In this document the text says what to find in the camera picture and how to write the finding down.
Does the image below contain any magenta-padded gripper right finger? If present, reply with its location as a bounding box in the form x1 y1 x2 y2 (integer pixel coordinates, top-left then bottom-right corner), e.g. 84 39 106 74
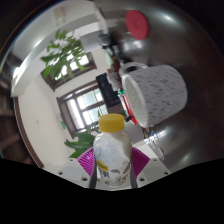
128 146 172 189

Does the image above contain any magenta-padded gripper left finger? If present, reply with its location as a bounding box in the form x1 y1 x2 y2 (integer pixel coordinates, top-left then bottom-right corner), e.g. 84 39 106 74
53 147 98 190

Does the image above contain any yellow-capped clear drink bottle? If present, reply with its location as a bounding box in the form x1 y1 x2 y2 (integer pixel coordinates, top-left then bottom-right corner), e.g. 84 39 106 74
92 113 133 187

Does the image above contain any potted leafy plant white pot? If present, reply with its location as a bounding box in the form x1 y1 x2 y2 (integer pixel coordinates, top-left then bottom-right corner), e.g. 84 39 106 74
39 29 103 83
63 123 101 159

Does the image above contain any dark wooden glazed door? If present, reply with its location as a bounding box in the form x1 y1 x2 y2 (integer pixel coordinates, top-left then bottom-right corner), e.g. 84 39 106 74
56 79 109 139

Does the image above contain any white speckled mug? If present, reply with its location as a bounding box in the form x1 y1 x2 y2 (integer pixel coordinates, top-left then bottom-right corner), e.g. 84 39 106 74
118 62 188 129

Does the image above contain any brown tray of white packets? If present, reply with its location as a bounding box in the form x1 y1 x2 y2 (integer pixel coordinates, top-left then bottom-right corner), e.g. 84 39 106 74
106 56 123 91

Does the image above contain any dark wooden framed window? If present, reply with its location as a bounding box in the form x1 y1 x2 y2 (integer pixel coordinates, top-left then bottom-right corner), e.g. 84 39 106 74
40 51 98 92

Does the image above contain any grey rounded object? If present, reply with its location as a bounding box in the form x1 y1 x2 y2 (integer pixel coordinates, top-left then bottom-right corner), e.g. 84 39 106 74
98 33 113 48

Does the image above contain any flat round red coaster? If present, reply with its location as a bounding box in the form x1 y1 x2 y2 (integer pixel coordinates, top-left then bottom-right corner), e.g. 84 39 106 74
124 9 150 41

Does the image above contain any printed paper brochure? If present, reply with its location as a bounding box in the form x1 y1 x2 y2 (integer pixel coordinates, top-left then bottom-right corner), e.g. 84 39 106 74
94 6 109 34

